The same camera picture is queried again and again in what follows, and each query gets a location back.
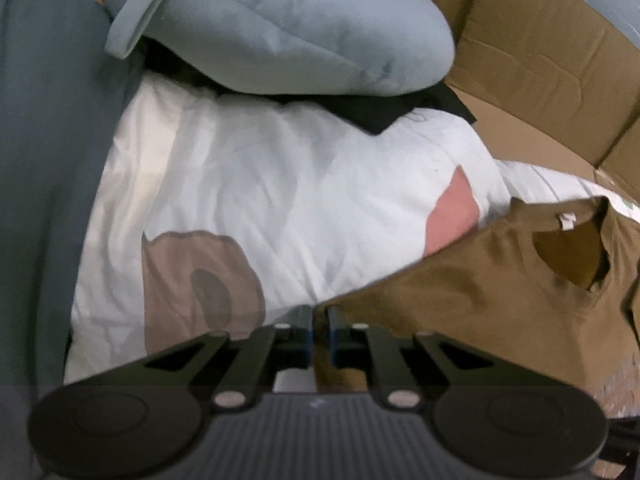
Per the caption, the brown t-shirt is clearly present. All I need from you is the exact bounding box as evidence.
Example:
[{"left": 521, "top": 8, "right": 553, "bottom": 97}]
[{"left": 312, "top": 195, "right": 640, "bottom": 411}]

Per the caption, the flattened cardboard sheet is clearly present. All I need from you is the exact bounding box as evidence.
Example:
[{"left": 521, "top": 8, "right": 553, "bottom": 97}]
[{"left": 345, "top": 0, "right": 640, "bottom": 211}]

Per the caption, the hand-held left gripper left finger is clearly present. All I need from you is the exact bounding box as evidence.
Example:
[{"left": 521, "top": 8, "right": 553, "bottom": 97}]
[{"left": 100, "top": 305, "right": 316, "bottom": 413}]

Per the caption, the dark grey duvet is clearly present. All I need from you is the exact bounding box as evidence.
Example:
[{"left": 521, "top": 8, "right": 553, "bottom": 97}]
[{"left": 0, "top": 0, "right": 146, "bottom": 461}]

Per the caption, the grey neck pillow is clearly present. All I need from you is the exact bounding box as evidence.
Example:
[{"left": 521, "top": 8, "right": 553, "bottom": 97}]
[{"left": 102, "top": 0, "right": 457, "bottom": 96}]

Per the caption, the white printed bed sheet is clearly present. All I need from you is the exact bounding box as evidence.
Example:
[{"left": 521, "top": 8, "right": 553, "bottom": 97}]
[{"left": 62, "top": 72, "right": 640, "bottom": 421}]

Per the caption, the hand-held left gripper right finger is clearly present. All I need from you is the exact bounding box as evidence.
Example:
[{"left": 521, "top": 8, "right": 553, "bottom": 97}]
[{"left": 325, "top": 306, "right": 546, "bottom": 413}]

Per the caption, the black cloth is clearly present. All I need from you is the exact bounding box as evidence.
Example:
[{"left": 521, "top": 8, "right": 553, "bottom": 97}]
[{"left": 140, "top": 42, "right": 478, "bottom": 136}]

